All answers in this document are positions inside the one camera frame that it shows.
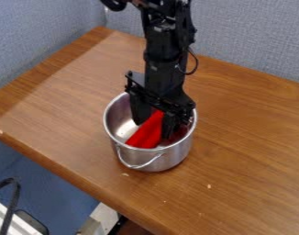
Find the metal pot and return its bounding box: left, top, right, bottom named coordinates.
left=103, top=93, right=198, bottom=172

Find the red block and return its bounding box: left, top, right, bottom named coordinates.
left=127, top=110, right=164, bottom=149

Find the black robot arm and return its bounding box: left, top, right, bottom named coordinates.
left=101, top=0, right=197, bottom=139

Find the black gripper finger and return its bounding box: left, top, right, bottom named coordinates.
left=162, top=112, right=188, bottom=140
left=130, top=92, right=153, bottom=126

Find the white table support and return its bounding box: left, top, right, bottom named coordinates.
left=77, top=203, right=119, bottom=235

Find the black strap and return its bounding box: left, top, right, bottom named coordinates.
left=0, top=177, right=23, bottom=235

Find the white and black device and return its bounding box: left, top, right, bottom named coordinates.
left=0, top=203, right=51, bottom=235

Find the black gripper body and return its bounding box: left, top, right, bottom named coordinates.
left=126, top=58, right=197, bottom=123

